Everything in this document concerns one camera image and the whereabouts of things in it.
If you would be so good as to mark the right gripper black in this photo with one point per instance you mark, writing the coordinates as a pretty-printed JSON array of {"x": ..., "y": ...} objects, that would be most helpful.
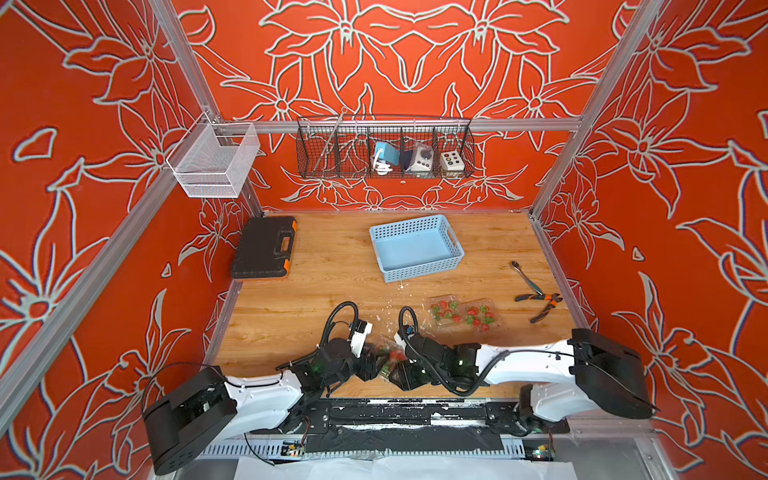
[{"x": 402, "y": 376}]

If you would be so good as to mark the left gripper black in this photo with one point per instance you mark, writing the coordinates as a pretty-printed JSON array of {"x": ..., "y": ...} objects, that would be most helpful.
[{"x": 368, "y": 369}]

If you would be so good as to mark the clear clamshell container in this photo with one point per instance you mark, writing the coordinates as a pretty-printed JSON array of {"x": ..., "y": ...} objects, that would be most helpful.
[
  {"x": 483, "y": 300},
  {"x": 444, "y": 296},
  {"x": 381, "y": 341}
]

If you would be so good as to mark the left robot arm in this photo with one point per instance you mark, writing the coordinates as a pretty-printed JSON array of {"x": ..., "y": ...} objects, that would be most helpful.
[{"x": 212, "y": 406}]

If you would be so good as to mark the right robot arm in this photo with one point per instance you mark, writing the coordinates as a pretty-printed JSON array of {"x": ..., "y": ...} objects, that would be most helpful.
[{"x": 583, "y": 373}]

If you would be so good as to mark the blue perforated plastic basket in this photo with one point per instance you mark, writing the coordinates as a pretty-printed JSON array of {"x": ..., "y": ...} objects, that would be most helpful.
[{"x": 415, "y": 247}]

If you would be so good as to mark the black plastic tool case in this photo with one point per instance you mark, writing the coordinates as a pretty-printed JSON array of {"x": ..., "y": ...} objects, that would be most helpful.
[{"x": 265, "y": 248}]

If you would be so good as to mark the grey box with dials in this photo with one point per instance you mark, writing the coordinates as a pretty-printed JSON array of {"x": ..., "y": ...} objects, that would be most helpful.
[{"x": 418, "y": 160}]

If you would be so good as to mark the white button box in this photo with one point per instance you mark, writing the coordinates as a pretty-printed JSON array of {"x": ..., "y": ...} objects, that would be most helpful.
[{"x": 452, "y": 164}]

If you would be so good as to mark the blue white device in basket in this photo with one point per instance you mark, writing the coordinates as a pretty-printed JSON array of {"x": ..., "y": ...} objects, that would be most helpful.
[{"x": 385, "y": 158}]

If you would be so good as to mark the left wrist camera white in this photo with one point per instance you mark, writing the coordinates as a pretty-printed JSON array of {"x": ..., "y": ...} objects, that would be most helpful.
[{"x": 359, "y": 332}]

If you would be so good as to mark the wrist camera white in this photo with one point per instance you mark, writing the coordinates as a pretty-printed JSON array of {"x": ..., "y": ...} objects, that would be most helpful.
[
  {"x": 359, "y": 332},
  {"x": 400, "y": 339}
]

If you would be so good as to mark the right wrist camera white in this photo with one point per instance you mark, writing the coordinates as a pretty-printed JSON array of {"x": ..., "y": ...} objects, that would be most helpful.
[{"x": 400, "y": 339}]

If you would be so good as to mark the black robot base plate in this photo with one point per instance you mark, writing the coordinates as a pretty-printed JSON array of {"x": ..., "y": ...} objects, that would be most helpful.
[{"x": 466, "y": 427}]

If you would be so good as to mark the orange handled pliers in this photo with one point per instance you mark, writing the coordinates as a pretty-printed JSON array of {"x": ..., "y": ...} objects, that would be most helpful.
[{"x": 537, "y": 294}]

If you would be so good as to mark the black wire wall basket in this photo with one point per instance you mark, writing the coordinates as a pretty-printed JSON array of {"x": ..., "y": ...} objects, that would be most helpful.
[{"x": 353, "y": 146}]

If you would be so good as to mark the clear acrylic wall box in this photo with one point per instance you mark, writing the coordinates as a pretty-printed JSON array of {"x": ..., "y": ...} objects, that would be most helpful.
[{"x": 214, "y": 161}]

